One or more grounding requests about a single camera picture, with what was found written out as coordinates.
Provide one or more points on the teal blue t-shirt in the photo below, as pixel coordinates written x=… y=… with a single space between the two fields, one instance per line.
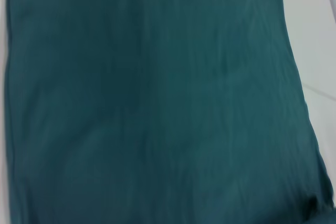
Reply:
x=157 y=103

